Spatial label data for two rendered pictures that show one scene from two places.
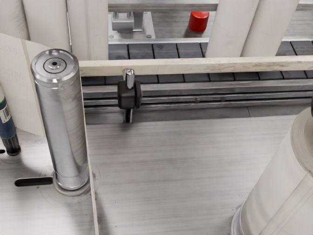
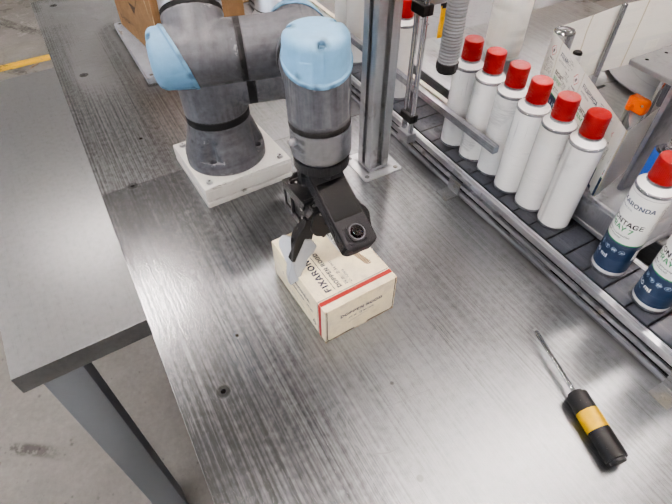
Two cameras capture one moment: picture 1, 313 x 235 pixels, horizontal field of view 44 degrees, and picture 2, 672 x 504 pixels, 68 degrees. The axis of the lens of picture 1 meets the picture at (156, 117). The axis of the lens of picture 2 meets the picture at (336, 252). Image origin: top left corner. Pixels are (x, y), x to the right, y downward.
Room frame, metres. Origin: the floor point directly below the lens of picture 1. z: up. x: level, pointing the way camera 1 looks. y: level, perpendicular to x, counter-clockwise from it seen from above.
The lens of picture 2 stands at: (0.85, 0.84, 1.46)
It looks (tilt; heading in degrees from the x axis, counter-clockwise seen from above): 48 degrees down; 255
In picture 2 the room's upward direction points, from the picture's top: straight up
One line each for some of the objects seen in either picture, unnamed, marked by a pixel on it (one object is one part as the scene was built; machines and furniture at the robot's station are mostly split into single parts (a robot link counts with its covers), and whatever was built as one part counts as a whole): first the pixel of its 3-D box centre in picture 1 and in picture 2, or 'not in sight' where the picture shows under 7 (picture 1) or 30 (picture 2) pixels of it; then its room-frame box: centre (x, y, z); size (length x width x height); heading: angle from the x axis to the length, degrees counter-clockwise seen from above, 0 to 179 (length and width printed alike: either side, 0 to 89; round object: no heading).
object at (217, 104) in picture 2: not in sight; (212, 71); (0.84, 0.01, 1.04); 0.13 x 0.12 x 0.14; 177
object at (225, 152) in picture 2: not in sight; (221, 130); (0.85, 0.01, 0.92); 0.15 x 0.15 x 0.10
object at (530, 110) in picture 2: not in sight; (523, 137); (0.37, 0.26, 0.98); 0.05 x 0.05 x 0.20
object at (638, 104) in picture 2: not in sight; (636, 105); (0.28, 0.35, 1.08); 0.03 x 0.02 x 0.02; 104
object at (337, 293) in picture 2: not in sight; (332, 274); (0.73, 0.37, 0.87); 0.16 x 0.12 x 0.07; 107
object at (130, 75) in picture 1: (129, 101); not in sight; (0.34, 0.04, 0.89); 0.03 x 0.03 x 0.12; 14
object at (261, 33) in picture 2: not in sight; (288, 43); (0.75, 0.24, 1.18); 0.11 x 0.11 x 0.08; 87
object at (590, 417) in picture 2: not in sight; (572, 389); (0.46, 0.63, 0.84); 0.20 x 0.03 x 0.03; 89
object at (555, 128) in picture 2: not in sight; (547, 154); (0.36, 0.31, 0.98); 0.05 x 0.05 x 0.20
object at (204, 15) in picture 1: (199, 18); not in sight; (0.59, -0.05, 0.85); 0.03 x 0.03 x 0.03
